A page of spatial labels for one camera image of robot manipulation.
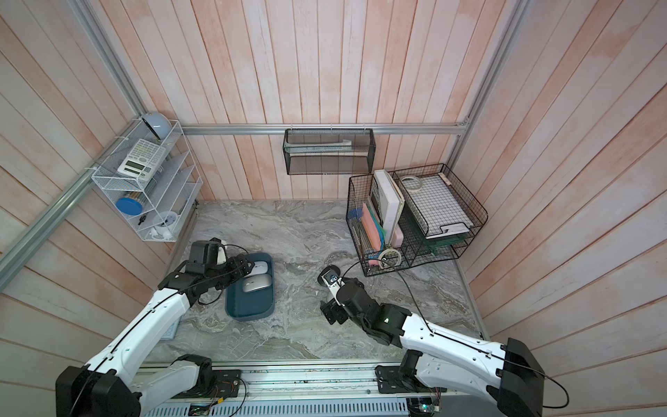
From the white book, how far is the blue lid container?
0.79m

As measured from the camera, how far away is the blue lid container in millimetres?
776

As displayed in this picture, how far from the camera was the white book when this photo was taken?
0.87 meters
